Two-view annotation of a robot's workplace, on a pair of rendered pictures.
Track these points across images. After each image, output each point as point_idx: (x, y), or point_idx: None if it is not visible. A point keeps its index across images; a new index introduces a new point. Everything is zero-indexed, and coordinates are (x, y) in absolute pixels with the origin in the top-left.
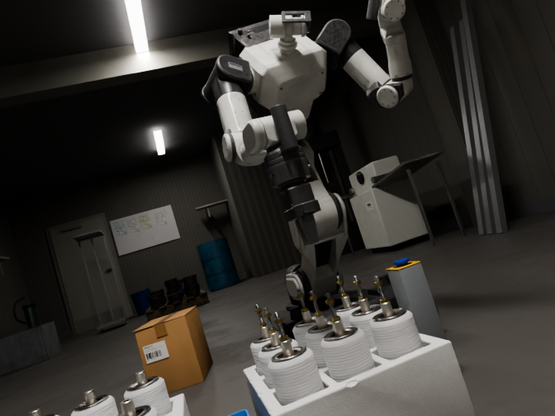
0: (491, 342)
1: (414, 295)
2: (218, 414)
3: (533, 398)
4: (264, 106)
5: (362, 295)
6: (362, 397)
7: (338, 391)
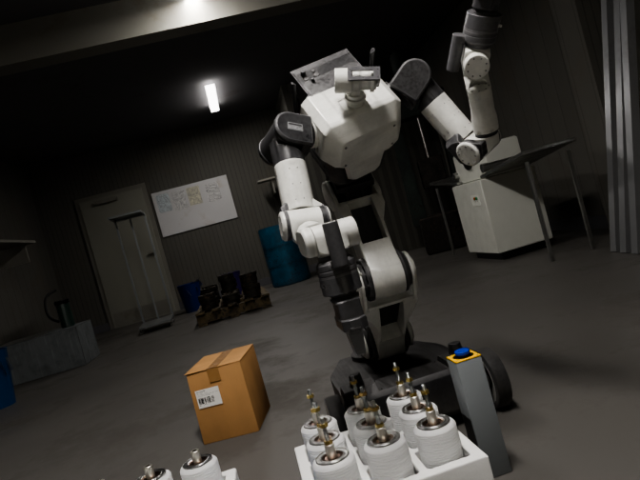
0: (558, 431)
1: (470, 390)
2: (271, 477)
3: None
4: (328, 162)
5: (413, 391)
6: None
7: None
